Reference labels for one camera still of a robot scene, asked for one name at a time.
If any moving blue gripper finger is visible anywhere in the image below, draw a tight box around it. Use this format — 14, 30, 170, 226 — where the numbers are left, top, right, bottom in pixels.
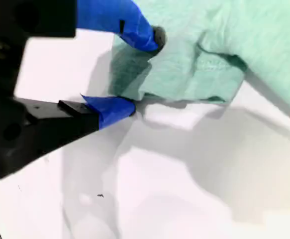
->
0, 93, 137, 184

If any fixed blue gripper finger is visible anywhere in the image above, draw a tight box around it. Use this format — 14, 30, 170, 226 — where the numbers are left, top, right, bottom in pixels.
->
76, 0, 168, 53

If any pale green T-shirt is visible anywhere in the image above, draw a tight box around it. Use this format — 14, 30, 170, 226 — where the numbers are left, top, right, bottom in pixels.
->
109, 0, 290, 121

